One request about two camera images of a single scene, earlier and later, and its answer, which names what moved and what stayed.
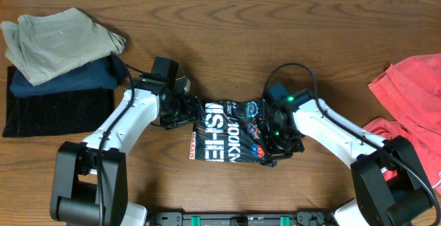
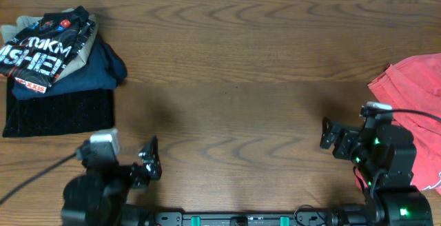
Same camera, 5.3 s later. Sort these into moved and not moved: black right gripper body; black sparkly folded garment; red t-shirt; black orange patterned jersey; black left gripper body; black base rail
Moved: black right gripper body; black left gripper body; black orange patterned jersey
Not moved: red t-shirt; black sparkly folded garment; black base rail
